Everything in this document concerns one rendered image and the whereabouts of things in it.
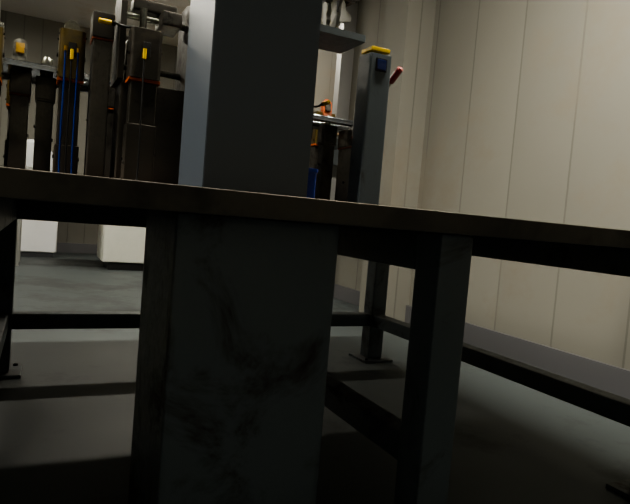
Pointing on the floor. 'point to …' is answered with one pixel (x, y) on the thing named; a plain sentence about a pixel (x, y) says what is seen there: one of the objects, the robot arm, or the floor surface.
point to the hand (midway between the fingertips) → (329, 29)
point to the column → (231, 359)
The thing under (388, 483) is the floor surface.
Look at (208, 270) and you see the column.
